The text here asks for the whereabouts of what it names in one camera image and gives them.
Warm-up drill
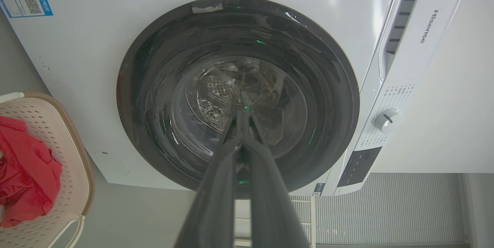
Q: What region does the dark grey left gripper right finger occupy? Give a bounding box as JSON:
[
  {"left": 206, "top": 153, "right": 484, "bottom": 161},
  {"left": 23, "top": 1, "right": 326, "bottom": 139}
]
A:
[{"left": 242, "top": 108, "right": 311, "bottom": 248}]

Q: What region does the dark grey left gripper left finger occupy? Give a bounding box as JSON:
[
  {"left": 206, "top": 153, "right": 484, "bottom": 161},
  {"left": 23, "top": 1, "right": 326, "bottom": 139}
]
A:
[{"left": 173, "top": 110, "right": 244, "bottom": 248}]

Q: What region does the cream perforated laundry basket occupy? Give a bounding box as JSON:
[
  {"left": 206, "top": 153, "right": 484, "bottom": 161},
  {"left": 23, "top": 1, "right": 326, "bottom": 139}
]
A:
[{"left": 0, "top": 92, "right": 95, "bottom": 248}]

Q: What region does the dark round washing machine door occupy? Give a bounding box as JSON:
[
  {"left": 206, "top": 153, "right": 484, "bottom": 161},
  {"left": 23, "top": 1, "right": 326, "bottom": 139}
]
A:
[{"left": 117, "top": 0, "right": 360, "bottom": 198}]

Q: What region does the white washing machine dial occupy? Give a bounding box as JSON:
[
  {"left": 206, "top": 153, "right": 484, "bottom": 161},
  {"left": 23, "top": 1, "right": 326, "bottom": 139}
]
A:
[{"left": 374, "top": 109, "right": 403, "bottom": 134}]

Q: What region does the white Hisense washing machine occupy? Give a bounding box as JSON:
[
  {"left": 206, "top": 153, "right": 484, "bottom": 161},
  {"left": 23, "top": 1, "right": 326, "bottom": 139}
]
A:
[{"left": 0, "top": 0, "right": 494, "bottom": 197}]

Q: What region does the red garment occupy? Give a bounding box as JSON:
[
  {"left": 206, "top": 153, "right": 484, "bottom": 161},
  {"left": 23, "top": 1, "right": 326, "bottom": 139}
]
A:
[{"left": 0, "top": 116, "right": 63, "bottom": 228}]

